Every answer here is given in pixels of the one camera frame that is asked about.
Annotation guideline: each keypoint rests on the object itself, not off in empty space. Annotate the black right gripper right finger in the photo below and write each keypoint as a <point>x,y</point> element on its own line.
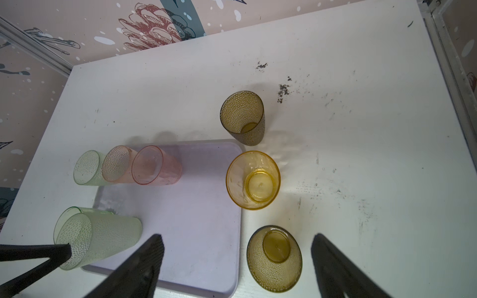
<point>338,276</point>

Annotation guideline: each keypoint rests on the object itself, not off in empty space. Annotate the yellow amber glass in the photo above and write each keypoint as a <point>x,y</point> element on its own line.
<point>253,180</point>

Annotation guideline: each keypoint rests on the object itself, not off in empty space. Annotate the dark olive glass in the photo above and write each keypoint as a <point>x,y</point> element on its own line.
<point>243,116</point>
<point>274,259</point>

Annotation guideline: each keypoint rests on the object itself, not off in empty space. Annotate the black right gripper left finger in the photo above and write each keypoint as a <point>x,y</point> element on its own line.
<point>137,277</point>

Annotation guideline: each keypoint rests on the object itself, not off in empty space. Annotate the pale green dimpled short glass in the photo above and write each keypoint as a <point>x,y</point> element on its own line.
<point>88,169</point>

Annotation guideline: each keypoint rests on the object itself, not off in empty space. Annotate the lilac plastic tray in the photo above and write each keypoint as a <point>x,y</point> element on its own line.
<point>197,220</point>

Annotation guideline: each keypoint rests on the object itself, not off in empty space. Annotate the dark olive glass near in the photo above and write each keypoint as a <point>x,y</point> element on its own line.
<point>274,259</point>

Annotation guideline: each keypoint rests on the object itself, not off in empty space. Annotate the pink glass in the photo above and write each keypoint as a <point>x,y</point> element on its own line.
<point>152,166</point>
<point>117,165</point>

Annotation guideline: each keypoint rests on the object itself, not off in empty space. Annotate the dark olive glass far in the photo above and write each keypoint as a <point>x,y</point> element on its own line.
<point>243,116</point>

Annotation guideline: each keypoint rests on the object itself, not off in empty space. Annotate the tall pale green dimpled glass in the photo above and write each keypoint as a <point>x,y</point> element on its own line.
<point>94,236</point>

